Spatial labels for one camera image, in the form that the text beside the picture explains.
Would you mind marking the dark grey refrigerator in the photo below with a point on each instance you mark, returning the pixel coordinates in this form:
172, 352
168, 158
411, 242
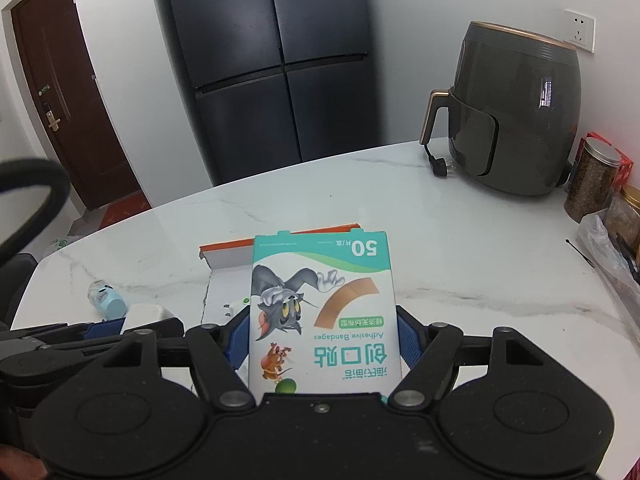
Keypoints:
260, 60

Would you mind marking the red box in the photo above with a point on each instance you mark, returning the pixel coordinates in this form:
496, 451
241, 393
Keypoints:
625, 167

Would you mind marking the clear jar with gold lid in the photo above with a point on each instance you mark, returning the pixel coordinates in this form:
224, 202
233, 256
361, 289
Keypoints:
627, 220

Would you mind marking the brown wooden door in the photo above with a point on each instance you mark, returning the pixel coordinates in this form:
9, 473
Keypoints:
65, 85

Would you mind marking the teal cartoon bandage box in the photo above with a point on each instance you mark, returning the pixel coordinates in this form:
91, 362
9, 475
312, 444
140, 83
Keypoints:
320, 300

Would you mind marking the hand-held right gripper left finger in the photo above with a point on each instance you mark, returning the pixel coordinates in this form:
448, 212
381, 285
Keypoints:
235, 340

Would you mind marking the small light blue bottle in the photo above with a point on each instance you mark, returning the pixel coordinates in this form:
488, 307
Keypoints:
107, 300

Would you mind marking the red doormat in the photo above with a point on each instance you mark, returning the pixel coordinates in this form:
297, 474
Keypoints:
122, 212

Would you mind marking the clear plastic bag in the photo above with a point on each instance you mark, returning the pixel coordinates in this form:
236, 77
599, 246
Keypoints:
605, 255

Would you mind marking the orange cardboard box lid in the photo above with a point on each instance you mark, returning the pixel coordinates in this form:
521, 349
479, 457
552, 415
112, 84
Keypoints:
225, 285

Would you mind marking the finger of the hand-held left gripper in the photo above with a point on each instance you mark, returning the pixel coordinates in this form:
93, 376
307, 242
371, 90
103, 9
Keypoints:
102, 329

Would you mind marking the clear jar with brown contents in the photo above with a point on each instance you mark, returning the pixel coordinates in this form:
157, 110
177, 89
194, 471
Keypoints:
590, 180

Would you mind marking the person's left hand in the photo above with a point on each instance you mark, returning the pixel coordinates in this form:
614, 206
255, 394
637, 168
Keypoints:
17, 462

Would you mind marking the grey air fryer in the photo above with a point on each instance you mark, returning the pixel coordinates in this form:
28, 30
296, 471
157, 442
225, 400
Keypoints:
520, 110

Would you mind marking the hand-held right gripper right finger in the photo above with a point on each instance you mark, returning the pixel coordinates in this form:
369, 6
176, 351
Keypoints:
410, 337

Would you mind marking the white green plastic bag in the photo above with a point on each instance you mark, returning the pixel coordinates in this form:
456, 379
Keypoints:
60, 245

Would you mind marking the black chair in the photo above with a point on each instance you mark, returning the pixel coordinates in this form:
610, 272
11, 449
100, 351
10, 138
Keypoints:
20, 285

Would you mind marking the white wall socket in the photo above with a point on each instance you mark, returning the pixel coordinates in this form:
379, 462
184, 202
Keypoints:
580, 30

